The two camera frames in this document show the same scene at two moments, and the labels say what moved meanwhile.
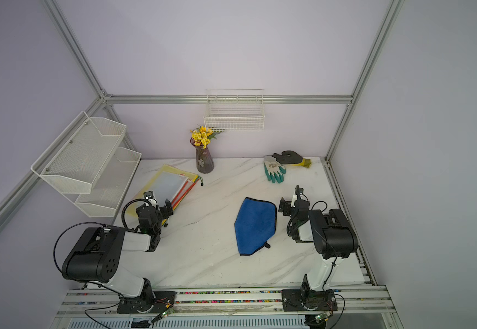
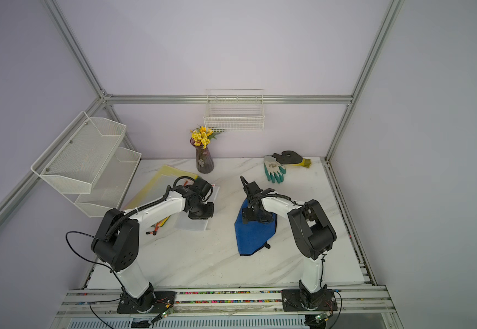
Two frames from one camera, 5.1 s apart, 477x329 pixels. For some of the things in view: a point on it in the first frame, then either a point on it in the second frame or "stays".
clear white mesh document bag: (168, 187) -> (183, 223)
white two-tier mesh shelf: (86, 164) stays
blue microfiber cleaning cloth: (255, 224) stays
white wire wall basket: (234, 110) stays
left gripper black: (164, 213) -> (208, 212)
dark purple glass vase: (204, 161) stays
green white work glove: (273, 169) stays
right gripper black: (286, 205) -> (248, 215)
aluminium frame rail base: (356, 308) stays
